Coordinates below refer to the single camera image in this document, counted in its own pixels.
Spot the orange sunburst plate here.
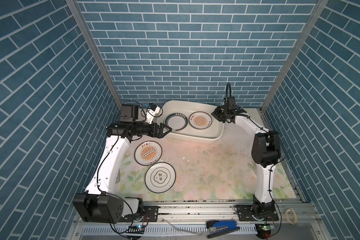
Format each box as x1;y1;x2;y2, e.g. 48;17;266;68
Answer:
134;141;163;166
189;112;213;130

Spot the white plate black clover outline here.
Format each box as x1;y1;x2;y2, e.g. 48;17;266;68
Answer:
145;162;176;194

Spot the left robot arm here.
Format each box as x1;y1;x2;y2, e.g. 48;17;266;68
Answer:
73;122;172;224

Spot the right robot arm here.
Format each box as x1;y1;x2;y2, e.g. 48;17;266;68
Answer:
212;97;281;220

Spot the white plastic bin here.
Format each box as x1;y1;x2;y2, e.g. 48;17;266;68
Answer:
158;100;224;144

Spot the left circuit board with LED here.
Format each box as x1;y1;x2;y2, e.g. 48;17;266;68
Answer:
125;225;145;240

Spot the circuit board with led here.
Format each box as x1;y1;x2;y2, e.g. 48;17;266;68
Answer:
255;224;272;240
125;225;145;240

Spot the blue black stapler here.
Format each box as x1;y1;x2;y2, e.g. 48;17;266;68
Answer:
206;220;240;239

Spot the right circuit board with LED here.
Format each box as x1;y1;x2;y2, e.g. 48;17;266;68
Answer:
255;224;272;240

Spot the rubber band loop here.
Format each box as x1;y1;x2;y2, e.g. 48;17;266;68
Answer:
285;208;298;225

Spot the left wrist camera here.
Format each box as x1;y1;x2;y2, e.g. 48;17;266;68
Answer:
145;103;163;124

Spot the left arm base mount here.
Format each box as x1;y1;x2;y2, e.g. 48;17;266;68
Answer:
120;206;159;223

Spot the translucent cable on rail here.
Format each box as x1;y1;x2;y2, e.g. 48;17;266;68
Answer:
161;218;205;236

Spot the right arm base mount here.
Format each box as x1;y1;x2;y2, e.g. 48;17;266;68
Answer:
234;203;279;222

